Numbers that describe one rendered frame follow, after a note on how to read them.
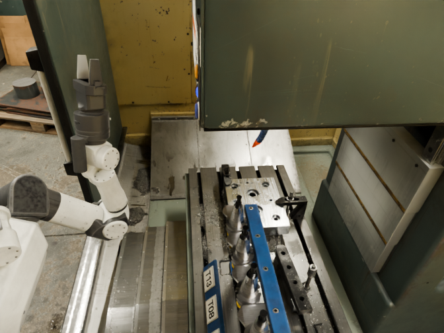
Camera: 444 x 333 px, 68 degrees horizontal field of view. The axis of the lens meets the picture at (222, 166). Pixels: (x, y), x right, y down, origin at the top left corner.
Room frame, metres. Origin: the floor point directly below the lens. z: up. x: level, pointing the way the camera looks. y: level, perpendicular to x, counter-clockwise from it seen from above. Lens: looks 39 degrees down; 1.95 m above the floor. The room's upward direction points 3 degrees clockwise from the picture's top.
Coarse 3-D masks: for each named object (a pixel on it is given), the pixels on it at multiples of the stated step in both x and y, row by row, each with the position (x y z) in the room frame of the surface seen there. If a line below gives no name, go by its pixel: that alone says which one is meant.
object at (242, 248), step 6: (240, 234) 0.55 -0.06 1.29; (240, 240) 0.53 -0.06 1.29; (246, 240) 0.53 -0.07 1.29; (240, 246) 0.53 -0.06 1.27; (246, 246) 0.53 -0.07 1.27; (234, 252) 0.54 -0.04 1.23; (240, 252) 0.53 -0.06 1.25; (246, 252) 0.53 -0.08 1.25; (240, 258) 0.52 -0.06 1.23; (246, 258) 0.52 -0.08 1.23
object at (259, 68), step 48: (192, 0) 0.89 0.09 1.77; (240, 0) 0.54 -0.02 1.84; (288, 0) 0.55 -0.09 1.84; (336, 0) 0.56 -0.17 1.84; (384, 0) 0.58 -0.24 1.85; (432, 0) 0.59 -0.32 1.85; (192, 48) 0.96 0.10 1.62; (240, 48) 0.54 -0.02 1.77; (288, 48) 0.56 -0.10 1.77; (336, 48) 0.57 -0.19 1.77; (384, 48) 0.58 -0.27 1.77; (432, 48) 0.59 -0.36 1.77; (240, 96) 0.55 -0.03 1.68; (288, 96) 0.56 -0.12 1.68; (336, 96) 0.57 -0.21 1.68; (384, 96) 0.58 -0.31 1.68; (432, 96) 0.60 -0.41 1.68
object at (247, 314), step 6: (240, 306) 0.40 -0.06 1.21; (246, 306) 0.40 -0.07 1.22; (252, 306) 0.40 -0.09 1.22; (258, 306) 0.40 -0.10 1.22; (264, 306) 0.40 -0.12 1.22; (240, 312) 0.38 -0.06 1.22; (246, 312) 0.38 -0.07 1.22; (252, 312) 0.38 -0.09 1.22; (258, 312) 0.38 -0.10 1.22; (240, 318) 0.37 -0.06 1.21; (246, 318) 0.37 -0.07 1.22; (252, 318) 0.37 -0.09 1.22; (246, 324) 0.35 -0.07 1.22
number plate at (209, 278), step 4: (212, 268) 0.67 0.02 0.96; (204, 272) 0.67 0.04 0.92; (208, 272) 0.66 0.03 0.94; (212, 272) 0.66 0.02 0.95; (204, 276) 0.66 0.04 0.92; (208, 276) 0.65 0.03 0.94; (212, 276) 0.64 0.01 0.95; (204, 280) 0.64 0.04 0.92; (208, 280) 0.63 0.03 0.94; (212, 280) 0.63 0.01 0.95; (204, 284) 0.63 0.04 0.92; (208, 284) 0.62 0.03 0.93; (212, 284) 0.61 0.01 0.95; (204, 288) 0.61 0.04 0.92; (208, 288) 0.61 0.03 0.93
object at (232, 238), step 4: (232, 232) 0.62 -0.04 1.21; (240, 232) 0.62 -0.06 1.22; (248, 232) 0.62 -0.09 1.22; (228, 236) 0.61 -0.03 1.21; (232, 236) 0.60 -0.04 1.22; (236, 236) 0.61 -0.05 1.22; (228, 240) 0.59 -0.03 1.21; (232, 240) 0.59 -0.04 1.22; (236, 240) 0.59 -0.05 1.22; (232, 244) 0.57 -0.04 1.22; (252, 244) 0.58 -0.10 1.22
